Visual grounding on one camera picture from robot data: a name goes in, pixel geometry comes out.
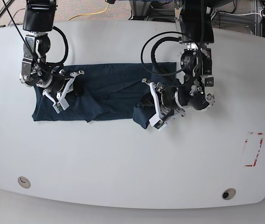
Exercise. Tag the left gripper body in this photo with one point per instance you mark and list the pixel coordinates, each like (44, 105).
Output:
(166, 100)

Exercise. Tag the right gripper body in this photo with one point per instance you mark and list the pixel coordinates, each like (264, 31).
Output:
(57, 88)

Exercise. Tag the dark blue t-shirt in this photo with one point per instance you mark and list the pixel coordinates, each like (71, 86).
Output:
(109, 92)

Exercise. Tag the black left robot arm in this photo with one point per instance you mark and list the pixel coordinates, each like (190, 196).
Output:
(193, 24)

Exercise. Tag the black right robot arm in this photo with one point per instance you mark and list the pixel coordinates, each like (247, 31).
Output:
(38, 22)

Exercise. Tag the red tape rectangle marking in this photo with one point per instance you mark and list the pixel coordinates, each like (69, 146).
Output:
(252, 147)

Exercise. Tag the left table grommet hole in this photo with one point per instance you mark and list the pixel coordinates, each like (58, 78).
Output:
(24, 182)

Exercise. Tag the table grommet hole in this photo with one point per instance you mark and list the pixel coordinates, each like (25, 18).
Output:
(228, 194)
(24, 182)

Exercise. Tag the right table grommet hole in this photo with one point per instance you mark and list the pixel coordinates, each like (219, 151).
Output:
(228, 194)

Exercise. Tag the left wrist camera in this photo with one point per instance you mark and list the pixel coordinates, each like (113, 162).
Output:
(156, 122)

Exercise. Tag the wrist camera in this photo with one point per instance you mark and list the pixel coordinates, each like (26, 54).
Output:
(156, 122)
(60, 106)

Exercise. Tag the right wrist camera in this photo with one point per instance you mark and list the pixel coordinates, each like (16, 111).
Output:
(60, 106)

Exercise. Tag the aluminium frame rail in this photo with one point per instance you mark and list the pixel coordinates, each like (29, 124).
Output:
(250, 19)

